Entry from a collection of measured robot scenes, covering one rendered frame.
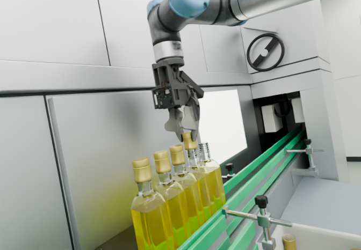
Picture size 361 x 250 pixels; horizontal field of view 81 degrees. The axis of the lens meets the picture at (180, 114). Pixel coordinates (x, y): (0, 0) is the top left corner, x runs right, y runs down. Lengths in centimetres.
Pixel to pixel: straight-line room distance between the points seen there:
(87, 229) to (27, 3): 50
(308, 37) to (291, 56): 12
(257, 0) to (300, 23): 91
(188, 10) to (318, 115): 103
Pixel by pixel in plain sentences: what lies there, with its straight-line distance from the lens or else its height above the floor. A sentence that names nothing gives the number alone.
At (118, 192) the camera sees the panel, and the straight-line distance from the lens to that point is 58.
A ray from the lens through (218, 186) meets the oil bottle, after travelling 64.
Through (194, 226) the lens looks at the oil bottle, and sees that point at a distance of 56.
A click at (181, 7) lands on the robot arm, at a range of 47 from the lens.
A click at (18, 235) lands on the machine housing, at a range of 54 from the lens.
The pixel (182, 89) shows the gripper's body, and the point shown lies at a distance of 53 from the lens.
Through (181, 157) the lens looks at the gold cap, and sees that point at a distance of 52.
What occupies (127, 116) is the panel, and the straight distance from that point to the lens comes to 59.
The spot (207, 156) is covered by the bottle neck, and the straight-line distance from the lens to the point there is 62.
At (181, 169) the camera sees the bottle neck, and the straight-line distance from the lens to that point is 53.
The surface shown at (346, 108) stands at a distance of 409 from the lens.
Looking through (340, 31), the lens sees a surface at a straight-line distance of 414.
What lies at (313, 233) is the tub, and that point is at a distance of 80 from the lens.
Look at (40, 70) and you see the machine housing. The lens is 53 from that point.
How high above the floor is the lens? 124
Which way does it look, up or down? 1 degrees down
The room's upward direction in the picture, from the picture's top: 10 degrees counter-clockwise
